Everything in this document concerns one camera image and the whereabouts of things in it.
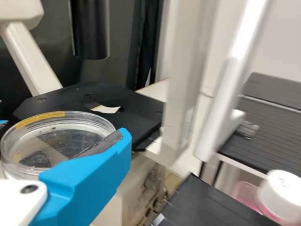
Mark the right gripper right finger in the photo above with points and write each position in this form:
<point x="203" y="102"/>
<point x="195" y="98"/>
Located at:
<point x="94" y="174"/>

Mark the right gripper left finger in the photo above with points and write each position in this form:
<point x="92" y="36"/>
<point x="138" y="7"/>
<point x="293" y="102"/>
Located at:
<point x="3" y="123"/>

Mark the petri dish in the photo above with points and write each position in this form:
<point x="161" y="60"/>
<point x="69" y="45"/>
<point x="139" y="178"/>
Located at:
<point x="47" y="131"/>

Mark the cream microscope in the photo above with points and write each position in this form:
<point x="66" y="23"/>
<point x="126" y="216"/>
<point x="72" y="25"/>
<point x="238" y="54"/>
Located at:
<point x="131" y="117"/>

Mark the long black platform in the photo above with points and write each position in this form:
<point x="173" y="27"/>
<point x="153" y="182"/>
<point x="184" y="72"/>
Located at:
<point x="207" y="202"/>

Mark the white pipette stand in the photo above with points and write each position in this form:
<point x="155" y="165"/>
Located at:
<point x="223" y="94"/>

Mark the short black platform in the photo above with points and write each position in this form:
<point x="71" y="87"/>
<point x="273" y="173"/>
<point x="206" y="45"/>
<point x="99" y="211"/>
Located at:
<point x="270" y="131"/>

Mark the white-capped bottle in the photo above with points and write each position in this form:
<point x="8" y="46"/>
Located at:
<point x="279" y="193"/>

